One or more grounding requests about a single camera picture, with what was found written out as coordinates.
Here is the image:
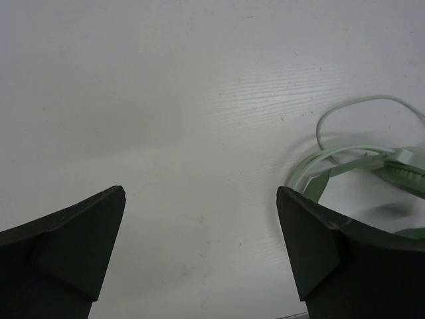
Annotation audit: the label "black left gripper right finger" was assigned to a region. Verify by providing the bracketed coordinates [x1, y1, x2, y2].
[276, 187, 424, 318]

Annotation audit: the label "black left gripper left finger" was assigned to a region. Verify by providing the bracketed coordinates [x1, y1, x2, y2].
[1, 186, 126, 318]

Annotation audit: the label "mint green headphones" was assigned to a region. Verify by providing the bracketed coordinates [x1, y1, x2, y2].
[287, 140, 425, 241]

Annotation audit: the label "pale green headphone cable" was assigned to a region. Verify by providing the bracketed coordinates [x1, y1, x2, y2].
[316, 95, 425, 165]

